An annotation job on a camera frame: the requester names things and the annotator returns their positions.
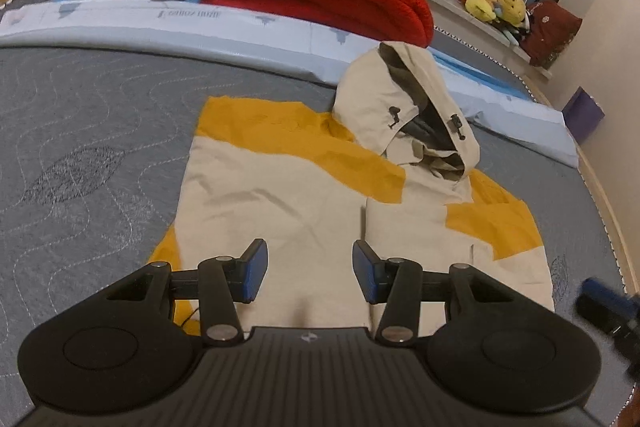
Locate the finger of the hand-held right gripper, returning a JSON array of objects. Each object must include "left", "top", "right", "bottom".
[{"left": 575, "top": 277, "right": 640, "bottom": 336}]

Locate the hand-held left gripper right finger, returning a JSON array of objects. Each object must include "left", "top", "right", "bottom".
[{"left": 352, "top": 239, "right": 522, "bottom": 346}]

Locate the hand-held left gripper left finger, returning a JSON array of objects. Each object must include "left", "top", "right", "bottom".
[{"left": 104, "top": 239, "right": 269, "bottom": 348}]

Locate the beige and yellow hooded jacket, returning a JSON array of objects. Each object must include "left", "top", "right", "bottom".
[{"left": 147, "top": 41, "right": 556, "bottom": 339}]

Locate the purple bag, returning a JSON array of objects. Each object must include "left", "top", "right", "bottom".
[{"left": 562, "top": 87, "right": 606, "bottom": 146}]

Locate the grey quilted mattress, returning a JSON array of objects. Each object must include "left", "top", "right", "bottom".
[{"left": 0, "top": 0, "right": 640, "bottom": 427}]

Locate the light blue bed sheet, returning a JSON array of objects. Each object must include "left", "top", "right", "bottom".
[{"left": 0, "top": 0, "right": 581, "bottom": 168}]

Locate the dark red cushion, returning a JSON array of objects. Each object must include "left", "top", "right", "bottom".
[{"left": 522, "top": 0, "right": 584, "bottom": 68}]

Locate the yellow round plush toy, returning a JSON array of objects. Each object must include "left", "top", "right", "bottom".
[{"left": 496, "top": 0, "right": 527, "bottom": 22}]

